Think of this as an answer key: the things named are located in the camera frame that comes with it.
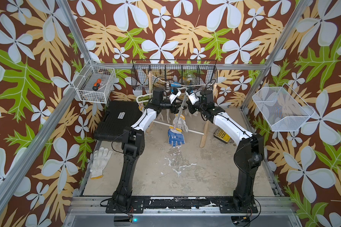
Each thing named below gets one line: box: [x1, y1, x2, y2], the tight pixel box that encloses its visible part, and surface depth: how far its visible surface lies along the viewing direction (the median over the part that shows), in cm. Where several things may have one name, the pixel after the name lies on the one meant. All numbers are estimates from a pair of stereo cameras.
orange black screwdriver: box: [92, 78, 102, 91], surface depth 82 cm
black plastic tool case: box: [93, 101, 143, 142], surface depth 106 cm
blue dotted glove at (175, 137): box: [167, 128, 186, 147], surface depth 86 cm
